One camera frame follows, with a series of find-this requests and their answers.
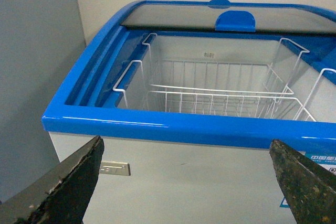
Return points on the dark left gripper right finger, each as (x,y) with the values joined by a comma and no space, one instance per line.
(278,147)

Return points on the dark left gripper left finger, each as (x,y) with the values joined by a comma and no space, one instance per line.
(62,195)

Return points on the blue China energy label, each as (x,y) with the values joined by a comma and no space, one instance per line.
(306,184)

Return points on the silver brand nameplate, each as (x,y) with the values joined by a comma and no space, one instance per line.
(115,168)

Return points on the white chest freezer blue rim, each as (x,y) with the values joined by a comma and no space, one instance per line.
(185,168)

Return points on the white wire basket front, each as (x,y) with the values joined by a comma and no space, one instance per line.
(313,99)

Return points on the glass sliding lid blue handle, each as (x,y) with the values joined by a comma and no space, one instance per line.
(247,19)

